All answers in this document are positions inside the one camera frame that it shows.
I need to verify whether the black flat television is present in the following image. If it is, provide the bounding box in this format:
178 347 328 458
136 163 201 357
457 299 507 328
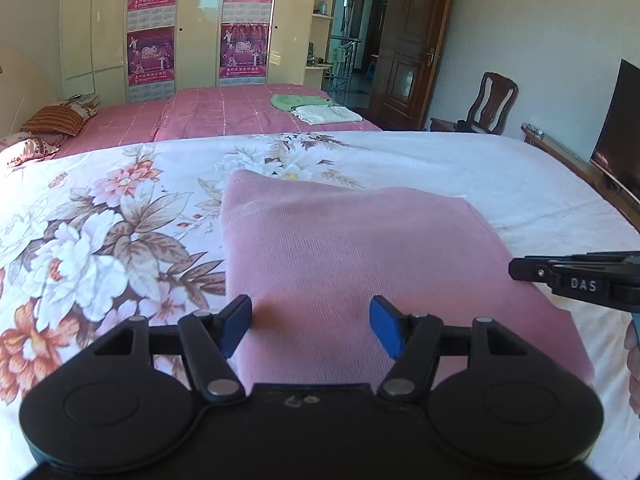
591 60 640 200

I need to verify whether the pink knit sweater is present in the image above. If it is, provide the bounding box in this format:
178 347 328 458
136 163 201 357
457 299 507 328
221 170 594 387

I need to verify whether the right lower purple poster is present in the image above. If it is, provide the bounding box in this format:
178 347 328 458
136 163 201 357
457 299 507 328
218 23 270 87

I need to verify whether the wooden tv cabinet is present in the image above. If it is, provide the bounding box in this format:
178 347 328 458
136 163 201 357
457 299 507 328
521 124 640 231

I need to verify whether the left lower purple poster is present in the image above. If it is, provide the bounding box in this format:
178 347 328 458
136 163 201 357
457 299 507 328
127 26 175 103

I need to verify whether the orange striped pillow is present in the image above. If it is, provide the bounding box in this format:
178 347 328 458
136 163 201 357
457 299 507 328
21 105 89 136

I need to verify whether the cream yellow wardrobe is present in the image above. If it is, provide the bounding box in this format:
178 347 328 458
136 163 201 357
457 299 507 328
60 0 334 106

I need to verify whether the green folded cloth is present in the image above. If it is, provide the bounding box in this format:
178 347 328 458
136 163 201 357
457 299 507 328
270 94 334 113

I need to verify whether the dark wooden chair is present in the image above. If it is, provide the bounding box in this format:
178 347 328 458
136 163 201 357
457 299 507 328
430 72 518 136

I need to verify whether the white floral bed quilt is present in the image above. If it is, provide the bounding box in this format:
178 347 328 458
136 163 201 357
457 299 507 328
1 132 639 479

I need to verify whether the white folded cloth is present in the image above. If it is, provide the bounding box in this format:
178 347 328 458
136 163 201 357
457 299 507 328
291 105 363 126

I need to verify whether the beige wooden headboard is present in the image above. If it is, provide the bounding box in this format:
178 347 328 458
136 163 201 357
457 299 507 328
0 44 58 138

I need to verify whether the dark brown wooden door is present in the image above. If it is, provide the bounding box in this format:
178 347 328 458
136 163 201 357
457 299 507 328
369 0 450 131

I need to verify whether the floral red white pillow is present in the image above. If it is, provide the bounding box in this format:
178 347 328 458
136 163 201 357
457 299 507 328
1 132 64 168

